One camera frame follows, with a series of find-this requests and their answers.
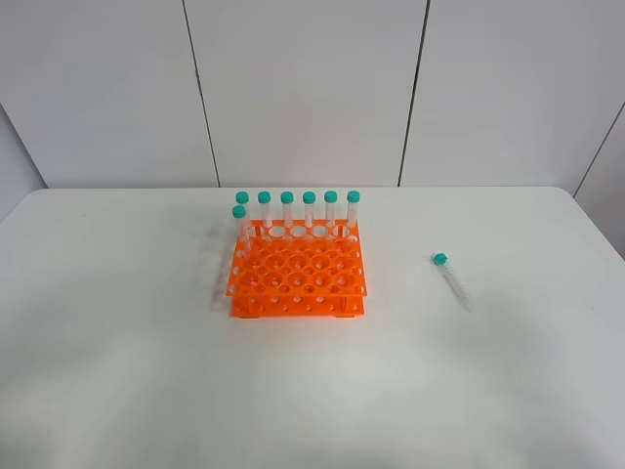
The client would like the green capped test tube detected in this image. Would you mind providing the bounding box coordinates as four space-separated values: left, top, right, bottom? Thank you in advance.
431 252 473 312

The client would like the orange test tube rack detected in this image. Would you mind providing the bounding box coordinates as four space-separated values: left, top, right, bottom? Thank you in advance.
226 219 367 319

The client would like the back row tube far right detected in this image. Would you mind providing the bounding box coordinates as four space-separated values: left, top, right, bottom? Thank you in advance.
347 190 360 228

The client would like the second row left tube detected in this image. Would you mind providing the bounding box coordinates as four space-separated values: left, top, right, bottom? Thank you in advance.
231 204 252 257

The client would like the back row tube far left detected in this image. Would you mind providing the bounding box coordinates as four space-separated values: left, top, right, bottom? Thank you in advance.
232 191 251 236

